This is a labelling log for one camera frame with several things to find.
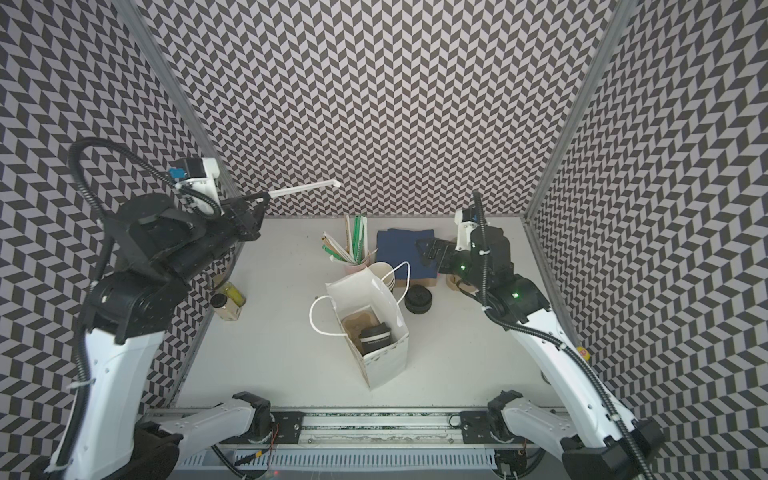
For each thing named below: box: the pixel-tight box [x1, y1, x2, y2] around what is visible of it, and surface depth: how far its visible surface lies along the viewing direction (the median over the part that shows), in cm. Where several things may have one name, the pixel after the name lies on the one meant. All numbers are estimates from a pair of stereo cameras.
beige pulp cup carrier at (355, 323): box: [341, 306, 384, 348], surface depth 90 cm
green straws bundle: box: [353, 215, 365, 265], surface depth 96 cm
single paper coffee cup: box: [358, 322, 391, 355], surface depth 77 cm
